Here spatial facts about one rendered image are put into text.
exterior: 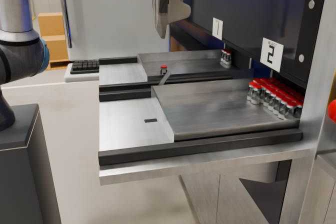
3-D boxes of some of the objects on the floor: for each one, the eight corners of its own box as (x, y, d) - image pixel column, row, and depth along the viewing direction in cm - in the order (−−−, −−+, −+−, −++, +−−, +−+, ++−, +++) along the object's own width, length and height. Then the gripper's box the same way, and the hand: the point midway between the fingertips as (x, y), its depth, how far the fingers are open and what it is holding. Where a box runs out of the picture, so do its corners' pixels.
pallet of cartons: (126, 64, 408) (123, 17, 383) (38, 71, 382) (29, 20, 356) (120, 51, 479) (117, 10, 453) (45, 56, 452) (38, 12, 426)
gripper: (211, -106, 42) (204, 42, 50) (193, -93, 50) (189, 32, 58) (152, -109, 40) (155, 44, 49) (143, -95, 48) (147, 34, 57)
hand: (158, 31), depth 52 cm, fingers closed
